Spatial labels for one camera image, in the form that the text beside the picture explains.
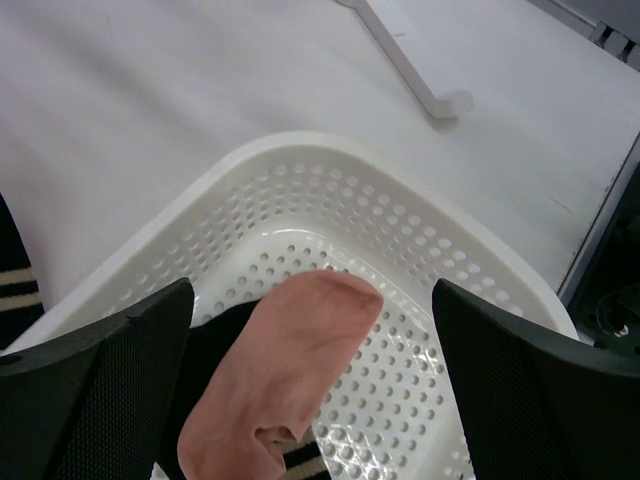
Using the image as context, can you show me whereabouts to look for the black striped sock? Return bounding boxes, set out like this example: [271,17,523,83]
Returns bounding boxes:
[157,301,331,479]
[0,198,45,351]

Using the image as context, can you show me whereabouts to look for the pink sock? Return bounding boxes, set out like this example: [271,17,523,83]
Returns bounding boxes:
[176,269,385,480]

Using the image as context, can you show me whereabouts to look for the white metal clothes rack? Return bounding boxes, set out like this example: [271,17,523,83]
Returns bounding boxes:
[340,0,474,119]

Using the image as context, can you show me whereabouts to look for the white perforated plastic basket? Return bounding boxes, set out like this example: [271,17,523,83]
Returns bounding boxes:
[14,132,576,479]

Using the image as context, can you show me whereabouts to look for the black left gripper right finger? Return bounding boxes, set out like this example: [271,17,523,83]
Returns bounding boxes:
[432,279,639,479]

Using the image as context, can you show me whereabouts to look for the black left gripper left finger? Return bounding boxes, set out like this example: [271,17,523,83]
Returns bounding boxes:
[1,278,194,479]

